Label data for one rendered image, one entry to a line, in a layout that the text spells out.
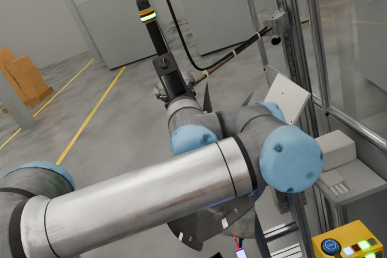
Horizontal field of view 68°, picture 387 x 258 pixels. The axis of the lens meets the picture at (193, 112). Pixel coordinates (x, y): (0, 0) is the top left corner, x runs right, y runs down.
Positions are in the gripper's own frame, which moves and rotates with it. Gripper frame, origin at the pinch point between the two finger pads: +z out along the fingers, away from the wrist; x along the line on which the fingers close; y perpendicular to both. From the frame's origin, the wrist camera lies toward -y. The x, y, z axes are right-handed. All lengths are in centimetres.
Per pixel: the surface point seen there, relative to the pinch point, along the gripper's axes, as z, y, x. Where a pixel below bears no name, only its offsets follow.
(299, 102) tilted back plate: 18, 34, 40
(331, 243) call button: -20, 58, 25
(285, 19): 49, 11, 54
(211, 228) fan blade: -7, 49, -6
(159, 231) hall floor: 115, 166, -64
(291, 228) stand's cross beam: 27, 109, 27
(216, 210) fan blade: -2.5, 47.6, -2.9
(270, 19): 48, 9, 47
